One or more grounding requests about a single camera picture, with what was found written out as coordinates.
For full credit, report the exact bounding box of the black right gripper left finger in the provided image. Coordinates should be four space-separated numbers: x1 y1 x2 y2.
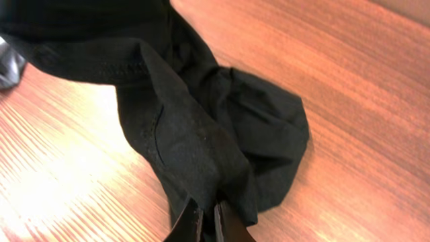
164 198 204 242

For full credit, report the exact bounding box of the black t-shirt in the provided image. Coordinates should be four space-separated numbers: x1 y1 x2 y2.
1 0 310 241

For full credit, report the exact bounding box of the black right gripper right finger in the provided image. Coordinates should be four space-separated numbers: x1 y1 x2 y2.
214 200 256 242

